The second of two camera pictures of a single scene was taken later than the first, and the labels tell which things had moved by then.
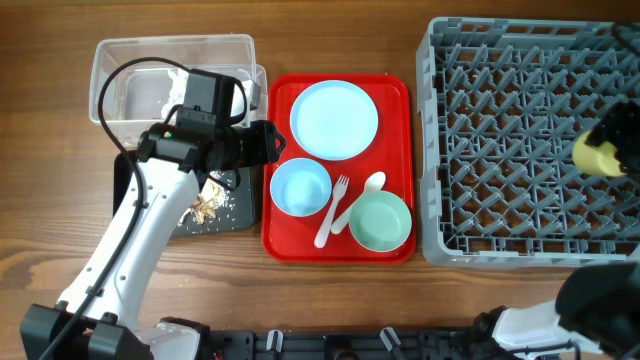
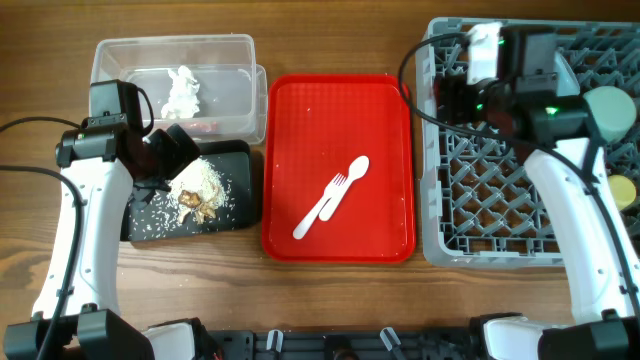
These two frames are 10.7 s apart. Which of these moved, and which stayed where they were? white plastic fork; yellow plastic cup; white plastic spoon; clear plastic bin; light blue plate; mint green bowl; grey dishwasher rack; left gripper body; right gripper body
Moved: light blue plate; white plastic fork; white plastic spoon; right gripper body; yellow plastic cup; mint green bowl; left gripper body
Stayed: grey dishwasher rack; clear plastic bin
